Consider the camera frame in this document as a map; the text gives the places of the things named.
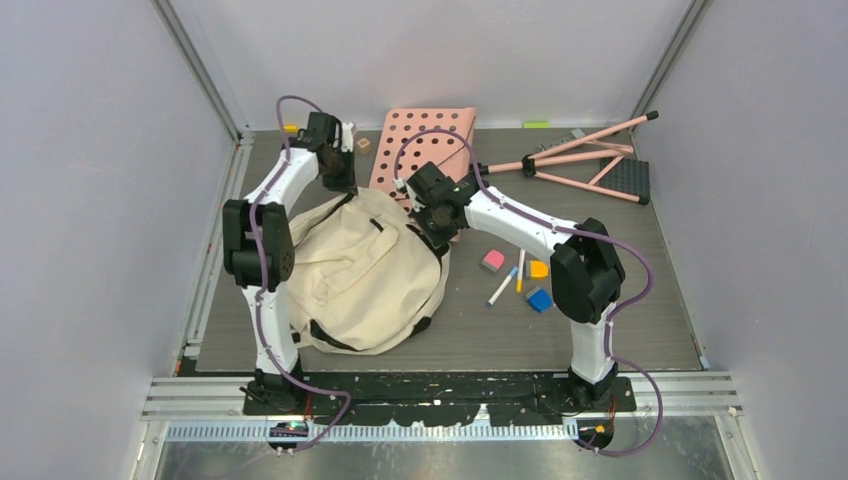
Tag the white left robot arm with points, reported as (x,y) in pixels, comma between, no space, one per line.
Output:
(259,249)

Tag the beige canvas backpack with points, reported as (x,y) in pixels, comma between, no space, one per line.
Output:
(365,277)

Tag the pink eraser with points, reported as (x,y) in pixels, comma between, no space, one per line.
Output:
(492,261)

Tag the pink perforated music stand tray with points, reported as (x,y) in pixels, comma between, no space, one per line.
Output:
(412,137)

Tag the small wooden cube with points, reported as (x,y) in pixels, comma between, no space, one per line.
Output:
(363,146)

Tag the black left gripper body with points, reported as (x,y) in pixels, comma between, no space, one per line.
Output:
(339,176)

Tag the pink folding tripod stand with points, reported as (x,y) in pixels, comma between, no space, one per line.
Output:
(592,147)

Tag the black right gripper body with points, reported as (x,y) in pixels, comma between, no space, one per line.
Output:
(432,224)

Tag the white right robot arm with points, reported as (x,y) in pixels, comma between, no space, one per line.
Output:
(586,273)

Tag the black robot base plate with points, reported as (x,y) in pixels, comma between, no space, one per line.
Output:
(435,399)

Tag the grey lego strip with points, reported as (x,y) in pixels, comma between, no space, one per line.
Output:
(569,137)

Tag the white blue marker pen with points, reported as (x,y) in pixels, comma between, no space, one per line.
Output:
(502,287)

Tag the orange yellow eraser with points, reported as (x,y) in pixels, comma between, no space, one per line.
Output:
(536,270)

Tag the blue eraser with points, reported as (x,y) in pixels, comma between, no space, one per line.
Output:
(539,300)

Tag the dark grey lego baseplate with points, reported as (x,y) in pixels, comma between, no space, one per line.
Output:
(629,176)

